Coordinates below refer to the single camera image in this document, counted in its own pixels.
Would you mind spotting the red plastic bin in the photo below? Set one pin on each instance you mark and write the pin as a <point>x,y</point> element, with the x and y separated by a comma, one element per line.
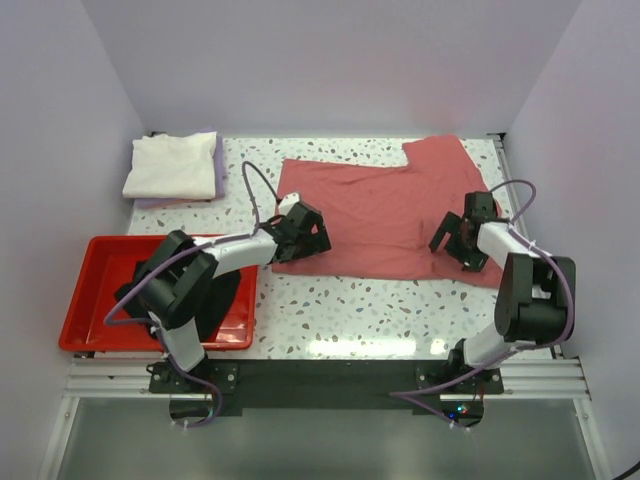
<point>108,264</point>

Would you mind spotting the folded white t shirt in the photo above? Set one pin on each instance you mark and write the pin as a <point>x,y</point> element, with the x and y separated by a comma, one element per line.
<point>165,166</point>

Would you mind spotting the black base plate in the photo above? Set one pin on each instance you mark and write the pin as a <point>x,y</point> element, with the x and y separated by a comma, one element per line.
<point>230,387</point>

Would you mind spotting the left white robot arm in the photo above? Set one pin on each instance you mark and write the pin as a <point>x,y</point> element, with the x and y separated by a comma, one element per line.
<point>177,281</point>

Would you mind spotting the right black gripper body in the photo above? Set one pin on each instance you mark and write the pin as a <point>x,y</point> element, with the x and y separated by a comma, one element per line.
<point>465,244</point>

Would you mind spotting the aluminium frame rail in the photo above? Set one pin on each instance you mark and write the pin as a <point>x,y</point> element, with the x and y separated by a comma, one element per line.
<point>110,425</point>

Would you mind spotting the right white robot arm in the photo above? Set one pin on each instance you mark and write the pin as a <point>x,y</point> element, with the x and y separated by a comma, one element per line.
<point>535,305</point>

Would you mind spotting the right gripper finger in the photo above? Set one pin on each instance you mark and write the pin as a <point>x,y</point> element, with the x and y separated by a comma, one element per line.
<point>449,227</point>
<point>473,261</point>

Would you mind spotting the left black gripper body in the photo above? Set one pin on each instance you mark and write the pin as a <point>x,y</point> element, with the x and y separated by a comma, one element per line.
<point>312,244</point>

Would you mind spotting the folded lavender t shirt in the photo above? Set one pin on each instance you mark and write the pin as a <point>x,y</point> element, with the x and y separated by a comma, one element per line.
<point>220,182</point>

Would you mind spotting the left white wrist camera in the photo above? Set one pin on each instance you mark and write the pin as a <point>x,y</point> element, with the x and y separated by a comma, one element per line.
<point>287,202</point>

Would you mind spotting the pink t shirt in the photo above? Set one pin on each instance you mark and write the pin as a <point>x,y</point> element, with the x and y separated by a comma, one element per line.
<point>380,220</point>

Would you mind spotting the black t shirt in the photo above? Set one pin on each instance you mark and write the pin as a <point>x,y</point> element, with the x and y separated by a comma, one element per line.
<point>212,308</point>

